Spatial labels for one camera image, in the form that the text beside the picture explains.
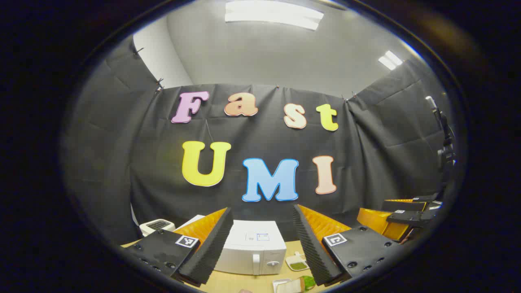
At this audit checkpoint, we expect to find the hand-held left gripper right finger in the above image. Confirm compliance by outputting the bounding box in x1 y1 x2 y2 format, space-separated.
292 204 403 286

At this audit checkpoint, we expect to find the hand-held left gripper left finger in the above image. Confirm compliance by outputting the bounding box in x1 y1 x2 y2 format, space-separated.
122 208 234 287

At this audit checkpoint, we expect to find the lettuce sandwich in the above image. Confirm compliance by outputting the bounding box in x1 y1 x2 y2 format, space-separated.
277 275 316 293

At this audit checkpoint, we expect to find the white microwave oven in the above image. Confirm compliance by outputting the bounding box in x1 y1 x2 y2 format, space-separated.
214 220 287 276

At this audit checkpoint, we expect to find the white divided bean dish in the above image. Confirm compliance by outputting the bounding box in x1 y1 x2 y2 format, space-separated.
285 251 311 272

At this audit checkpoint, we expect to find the white toaster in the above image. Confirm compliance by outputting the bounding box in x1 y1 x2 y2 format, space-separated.
139 219 176 237

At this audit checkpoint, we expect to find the black stand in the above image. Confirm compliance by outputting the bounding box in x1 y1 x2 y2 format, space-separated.
425 96 457 196

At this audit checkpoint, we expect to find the black backdrop cloth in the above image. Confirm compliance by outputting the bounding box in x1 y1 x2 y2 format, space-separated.
61 35 458 247

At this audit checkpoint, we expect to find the ceiling light panel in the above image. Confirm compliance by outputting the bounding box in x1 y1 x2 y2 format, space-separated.
225 0 325 31
378 50 403 71

